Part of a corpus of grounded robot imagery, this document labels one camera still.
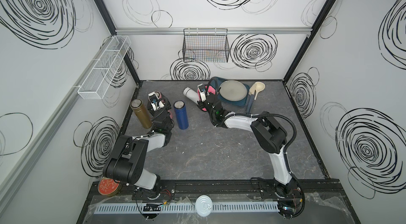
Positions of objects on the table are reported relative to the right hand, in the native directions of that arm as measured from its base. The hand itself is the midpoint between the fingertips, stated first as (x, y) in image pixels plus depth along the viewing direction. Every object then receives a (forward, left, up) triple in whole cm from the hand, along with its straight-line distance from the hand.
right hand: (201, 91), depth 91 cm
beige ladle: (+20, -42, -16) cm, 49 cm away
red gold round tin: (-48, +41, -13) cm, 64 cm away
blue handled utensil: (+8, -33, -17) cm, 38 cm away
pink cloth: (+2, -5, 0) cm, 6 cm away
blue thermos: (-14, +10, -3) cm, 18 cm away
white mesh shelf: (-7, +48, +17) cm, 52 cm away
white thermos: (+9, +8, -14) cm, 19 cm away
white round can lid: (-54, -3, -11) cm, 55 cm away
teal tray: (+5, -27, -16) cm, 32 cm away
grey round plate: (+17, -22, -18) cm, 34 cm away
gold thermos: (-13, +33, -4) cm, 36 cm away
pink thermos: (-11, +20, +6) cm, 23 cm away
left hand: (-8, +24, +5) cm, 26 cm away
